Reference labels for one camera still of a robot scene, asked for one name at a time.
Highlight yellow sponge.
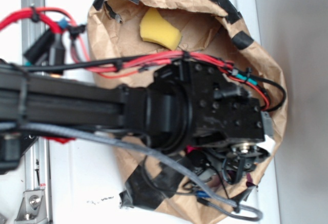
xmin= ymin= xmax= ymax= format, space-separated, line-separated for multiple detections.
xmin=139 ymin=8 xmax=182 ymax=50

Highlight brown paper bag tray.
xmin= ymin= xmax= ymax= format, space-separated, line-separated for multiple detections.
xmin=87 ymin=0 xmax=288 ymax=223

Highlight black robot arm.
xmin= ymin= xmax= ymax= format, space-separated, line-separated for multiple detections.
xmin=1 ymin=60 xmax=274 ymax=174

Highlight silver corner bracket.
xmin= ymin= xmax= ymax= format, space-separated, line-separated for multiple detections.
xmin=14 ymin=190 xmax=49 ymax=224

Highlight red wire bundle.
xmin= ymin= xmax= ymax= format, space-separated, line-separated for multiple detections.
xmin=0 ymin=6 xmax=270 ymax=109

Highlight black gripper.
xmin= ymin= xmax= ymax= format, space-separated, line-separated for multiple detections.
xmin=179 ymin=59 xmax=275 ymax=183

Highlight grey braided cable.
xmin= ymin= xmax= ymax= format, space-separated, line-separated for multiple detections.
xmin=0 ymin=121 xmax=263 ymax=221

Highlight aluminium extrusion rail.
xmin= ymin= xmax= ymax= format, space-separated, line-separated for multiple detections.
xmin=14 ymin=0 xmax=54 ymax=224

